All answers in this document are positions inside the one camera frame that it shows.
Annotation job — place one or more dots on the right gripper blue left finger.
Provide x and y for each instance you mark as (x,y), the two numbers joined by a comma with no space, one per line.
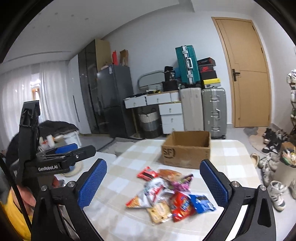
(89,182)

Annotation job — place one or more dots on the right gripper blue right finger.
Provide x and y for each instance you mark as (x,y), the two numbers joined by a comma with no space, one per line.
(217,183)

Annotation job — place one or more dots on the blue snack packet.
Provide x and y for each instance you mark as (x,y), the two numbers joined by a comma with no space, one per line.
(201,204)

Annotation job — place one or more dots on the purple snack packet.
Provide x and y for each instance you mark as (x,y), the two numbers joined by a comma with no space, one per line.
(183,185)

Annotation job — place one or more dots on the red biscuit snack packet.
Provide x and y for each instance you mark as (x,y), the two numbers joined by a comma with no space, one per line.
(180,206)

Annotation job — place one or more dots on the red triangular snack packet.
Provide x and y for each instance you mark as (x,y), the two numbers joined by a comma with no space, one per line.
(138,202)

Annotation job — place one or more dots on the orange bread packet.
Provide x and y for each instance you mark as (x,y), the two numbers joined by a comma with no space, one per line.
(170,175)

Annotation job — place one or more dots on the red black snack packet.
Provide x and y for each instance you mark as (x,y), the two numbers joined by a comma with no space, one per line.
(147,174)

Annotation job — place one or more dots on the silver white snack packet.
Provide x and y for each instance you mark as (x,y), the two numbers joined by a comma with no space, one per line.
(155,191)

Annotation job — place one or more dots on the cream cracker biscuit packet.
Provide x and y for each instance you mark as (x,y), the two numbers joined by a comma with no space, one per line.
(160,212)

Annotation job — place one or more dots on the yellow left sleeve forearm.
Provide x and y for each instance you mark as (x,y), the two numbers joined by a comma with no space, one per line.
(16,218)

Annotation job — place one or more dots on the SF cardboard box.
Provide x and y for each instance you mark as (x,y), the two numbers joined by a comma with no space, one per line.
(186,149)

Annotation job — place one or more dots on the white sneaker on floor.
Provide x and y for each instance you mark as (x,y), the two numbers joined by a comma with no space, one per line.
(276,189)

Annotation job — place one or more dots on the silver suitcase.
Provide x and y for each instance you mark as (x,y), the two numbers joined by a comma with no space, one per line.
(215,112)

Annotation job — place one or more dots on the woven laundry basket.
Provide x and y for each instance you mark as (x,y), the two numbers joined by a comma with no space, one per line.
(150,123)

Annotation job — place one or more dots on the white drawer desk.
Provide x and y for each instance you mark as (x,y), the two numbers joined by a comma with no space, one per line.
(170,108)

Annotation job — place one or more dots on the beige suitcase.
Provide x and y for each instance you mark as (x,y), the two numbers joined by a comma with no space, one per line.
(192,107)

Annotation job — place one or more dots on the yellow black shoe box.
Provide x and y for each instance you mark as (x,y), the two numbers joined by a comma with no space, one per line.
(212,83)

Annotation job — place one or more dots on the dark grey refrigerator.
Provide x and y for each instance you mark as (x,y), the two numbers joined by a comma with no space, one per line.
(114,86)

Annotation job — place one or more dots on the black glass cabinet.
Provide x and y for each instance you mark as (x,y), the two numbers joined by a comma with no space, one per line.
(90,61)

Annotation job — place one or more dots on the teal suitcase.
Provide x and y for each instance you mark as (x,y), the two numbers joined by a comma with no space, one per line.
(188,66)

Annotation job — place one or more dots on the stacked shoe boxes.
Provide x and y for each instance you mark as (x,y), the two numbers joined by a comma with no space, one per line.
(206,68)

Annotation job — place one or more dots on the wooden door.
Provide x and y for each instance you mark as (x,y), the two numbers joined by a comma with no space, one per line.
(248,72)

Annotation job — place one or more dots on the grey oval mirror frame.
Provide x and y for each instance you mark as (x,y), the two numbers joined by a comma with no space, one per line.
(151,78)

